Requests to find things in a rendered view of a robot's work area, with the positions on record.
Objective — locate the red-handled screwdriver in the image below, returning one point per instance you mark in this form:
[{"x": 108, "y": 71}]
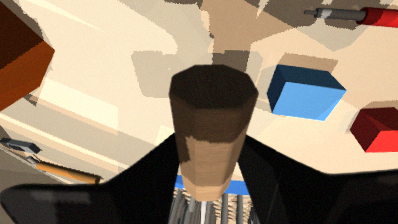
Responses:
[{"x": 365, "y": 16}]

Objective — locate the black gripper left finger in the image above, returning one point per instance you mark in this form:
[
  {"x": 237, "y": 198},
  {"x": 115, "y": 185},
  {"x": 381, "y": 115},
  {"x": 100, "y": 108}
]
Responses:
[{"x": 141, "y": 194}]

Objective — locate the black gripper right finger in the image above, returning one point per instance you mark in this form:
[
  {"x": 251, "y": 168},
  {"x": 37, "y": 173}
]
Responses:
[{"x": 285, "y": 191}]

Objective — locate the blue flat strip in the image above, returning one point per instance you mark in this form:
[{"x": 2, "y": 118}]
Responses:
[{"x": 235, "y": 186}]

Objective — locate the blue box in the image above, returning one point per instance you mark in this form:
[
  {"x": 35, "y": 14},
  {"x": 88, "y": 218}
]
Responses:
[{"x": 303, "y": 92}]

